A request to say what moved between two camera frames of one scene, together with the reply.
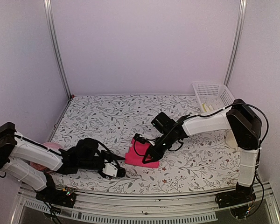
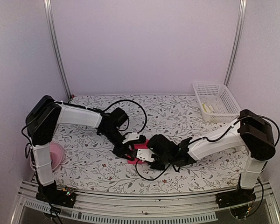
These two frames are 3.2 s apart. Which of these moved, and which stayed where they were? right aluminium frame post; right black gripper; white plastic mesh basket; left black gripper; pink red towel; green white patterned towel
Moved: right black gripper; left black gripper
Stayed: green white patterned towel; right aluminium frame post; pink red towel; white plastic mesh basket
